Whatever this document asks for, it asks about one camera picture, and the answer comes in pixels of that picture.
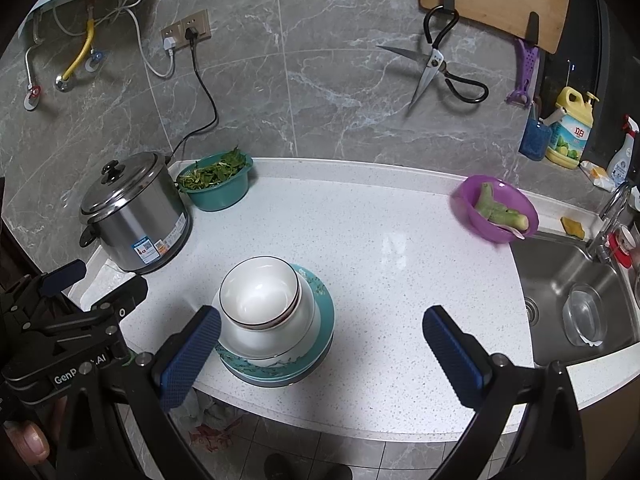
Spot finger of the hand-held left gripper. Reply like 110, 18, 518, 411
90, 276, 149, 325
10, 260, 87, 311

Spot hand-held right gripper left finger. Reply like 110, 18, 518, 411
57, 305, 222, 480

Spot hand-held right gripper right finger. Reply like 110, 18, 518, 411
422, 305, 588, 480

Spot large white bowl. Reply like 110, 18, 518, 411
216, 280, 322, 361

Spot patterned white bowl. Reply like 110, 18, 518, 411
222, 280, 305, 333

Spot small teal floral plate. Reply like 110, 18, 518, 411
212, 262, 336, 376

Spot person's left hand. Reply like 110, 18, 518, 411
0, 419, 52, 467

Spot stainless steel electric pot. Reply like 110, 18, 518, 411
79, 151, 193, 276

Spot crumpled cloth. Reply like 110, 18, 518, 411
177, 390, 246, 448

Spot steel pot lid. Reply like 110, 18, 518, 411
80, 152, 171, 216

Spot stainless steel sink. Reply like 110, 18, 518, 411
510, 230, 640, 368

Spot clear glass bowl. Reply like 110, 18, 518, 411
562, 284, 607, 348

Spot teal plastic basin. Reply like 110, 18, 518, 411
176, 152, 254, 212

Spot purple plastic basin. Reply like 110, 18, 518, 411
450, 175, 540, 245

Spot leafy green vegetables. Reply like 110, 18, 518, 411
179, 147, 248, 191

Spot red plastic holder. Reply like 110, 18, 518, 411
602, 225, 638, 271

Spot chrome faucet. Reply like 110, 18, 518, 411
587, 180, 633, 263

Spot white yellow packet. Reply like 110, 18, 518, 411
580, 160, 613, 191

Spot yellow detergent bottle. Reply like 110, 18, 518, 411
545, 86, 601, 170

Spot white spray bottle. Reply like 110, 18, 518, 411
606, 115, 640, 186

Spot purple peeler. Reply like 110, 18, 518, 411
506, 37, 541, 108

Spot braided steel hose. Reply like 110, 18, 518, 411
24, 10, 46, 91

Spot yellow gas hose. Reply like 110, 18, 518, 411
54, 17, 97, 92

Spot white plug and cable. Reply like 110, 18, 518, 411
52, 0, 177, 79

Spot wall socket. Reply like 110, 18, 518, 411
161, 24, 187, 50
181, 10, 212, 41

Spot black handled kitchen scissors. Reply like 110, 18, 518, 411
376, 6, 490, 111

